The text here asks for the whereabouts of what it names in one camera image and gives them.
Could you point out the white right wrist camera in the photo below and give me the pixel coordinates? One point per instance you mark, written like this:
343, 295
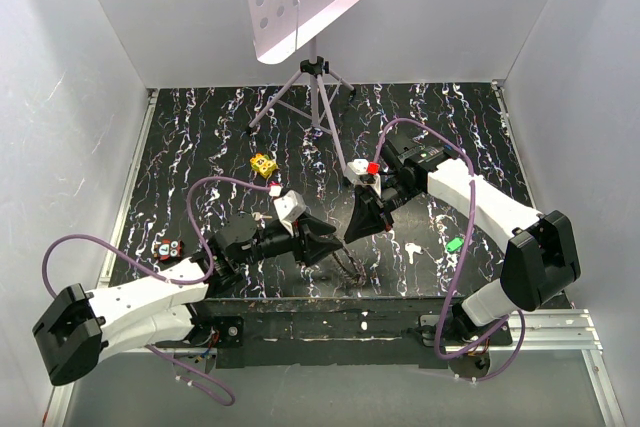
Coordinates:
362, 172

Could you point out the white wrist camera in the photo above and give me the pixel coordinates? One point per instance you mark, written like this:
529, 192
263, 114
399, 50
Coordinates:
362, 172
289, 206

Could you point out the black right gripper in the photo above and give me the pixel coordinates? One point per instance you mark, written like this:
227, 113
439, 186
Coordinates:
368, 216

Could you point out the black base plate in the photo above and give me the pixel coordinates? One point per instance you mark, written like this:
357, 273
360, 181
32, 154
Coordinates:
254, 332

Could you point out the green tag key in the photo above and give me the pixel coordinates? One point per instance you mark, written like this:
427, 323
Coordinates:
456, 244

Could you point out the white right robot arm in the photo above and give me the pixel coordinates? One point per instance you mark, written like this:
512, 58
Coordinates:
540, 255

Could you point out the grey tag key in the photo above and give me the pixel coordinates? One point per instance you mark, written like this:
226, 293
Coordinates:
259, 216

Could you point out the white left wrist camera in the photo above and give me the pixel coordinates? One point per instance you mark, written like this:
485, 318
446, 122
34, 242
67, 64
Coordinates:
289, 206

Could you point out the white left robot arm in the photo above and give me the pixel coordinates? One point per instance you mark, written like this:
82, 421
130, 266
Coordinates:
82, 328

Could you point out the red owl number block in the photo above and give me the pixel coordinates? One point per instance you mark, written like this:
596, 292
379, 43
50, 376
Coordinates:
168, 250

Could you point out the yellow owl number block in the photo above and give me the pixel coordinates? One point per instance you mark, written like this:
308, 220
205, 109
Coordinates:
263, 165

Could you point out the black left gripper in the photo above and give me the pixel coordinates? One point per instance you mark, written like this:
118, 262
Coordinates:
315, 247

